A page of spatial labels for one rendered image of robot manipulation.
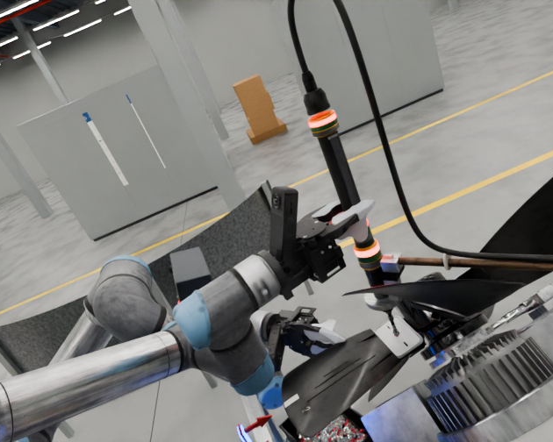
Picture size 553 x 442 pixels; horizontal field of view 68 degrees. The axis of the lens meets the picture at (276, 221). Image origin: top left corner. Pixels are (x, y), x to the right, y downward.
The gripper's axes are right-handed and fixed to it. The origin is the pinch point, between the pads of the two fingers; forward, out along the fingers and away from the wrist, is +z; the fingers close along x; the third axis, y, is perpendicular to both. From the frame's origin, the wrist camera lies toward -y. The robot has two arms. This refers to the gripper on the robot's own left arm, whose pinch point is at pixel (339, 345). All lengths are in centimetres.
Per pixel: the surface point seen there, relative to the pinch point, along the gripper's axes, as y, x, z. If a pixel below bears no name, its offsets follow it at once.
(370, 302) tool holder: 0.2, -11.7, 10.2
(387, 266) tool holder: 0.3, -19.6, 15.3
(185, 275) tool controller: 11, -8, -58
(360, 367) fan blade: -5.0, -0.3, 7.3
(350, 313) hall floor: 139, 104, -93
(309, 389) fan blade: -11.6, 1.3, -1.0
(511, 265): 0.5, -20.1, 34.0
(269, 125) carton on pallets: 625, 31, -492
